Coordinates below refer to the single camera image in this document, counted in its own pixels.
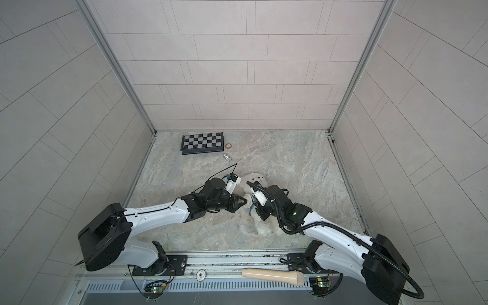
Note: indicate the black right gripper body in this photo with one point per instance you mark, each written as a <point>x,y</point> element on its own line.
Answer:
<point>264,212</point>

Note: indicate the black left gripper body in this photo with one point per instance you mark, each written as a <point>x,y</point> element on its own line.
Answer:
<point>224,203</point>

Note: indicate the white fluffy teddy bear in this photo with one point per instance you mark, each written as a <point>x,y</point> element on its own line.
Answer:
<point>252,224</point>

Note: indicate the blue white striped shirt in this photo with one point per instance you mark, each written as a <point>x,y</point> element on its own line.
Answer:
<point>251,201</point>

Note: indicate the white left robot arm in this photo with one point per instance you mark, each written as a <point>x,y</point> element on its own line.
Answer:
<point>110,238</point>

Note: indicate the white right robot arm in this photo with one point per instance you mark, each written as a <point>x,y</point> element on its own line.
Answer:
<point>375,261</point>

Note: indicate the folded black chess board box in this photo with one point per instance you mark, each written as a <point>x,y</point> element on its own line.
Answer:
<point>202,143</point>

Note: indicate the right green circuit board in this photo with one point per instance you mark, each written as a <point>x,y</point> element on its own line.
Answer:
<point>319,287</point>

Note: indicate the green circuit board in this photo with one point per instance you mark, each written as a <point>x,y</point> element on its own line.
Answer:
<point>319,287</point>
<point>157,287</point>

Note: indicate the left green circuit board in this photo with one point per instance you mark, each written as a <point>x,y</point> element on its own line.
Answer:
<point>157,287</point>

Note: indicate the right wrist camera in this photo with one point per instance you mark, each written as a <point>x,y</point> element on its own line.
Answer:
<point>261,198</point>

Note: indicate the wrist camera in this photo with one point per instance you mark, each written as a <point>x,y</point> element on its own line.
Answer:
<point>232,181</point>
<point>261,198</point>

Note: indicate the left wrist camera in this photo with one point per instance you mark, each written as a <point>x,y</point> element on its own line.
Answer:
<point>232,181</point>

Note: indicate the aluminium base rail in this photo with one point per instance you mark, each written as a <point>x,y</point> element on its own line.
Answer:
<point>229,264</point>

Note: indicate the beige wooden handle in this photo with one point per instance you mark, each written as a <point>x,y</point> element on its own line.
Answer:
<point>294,278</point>

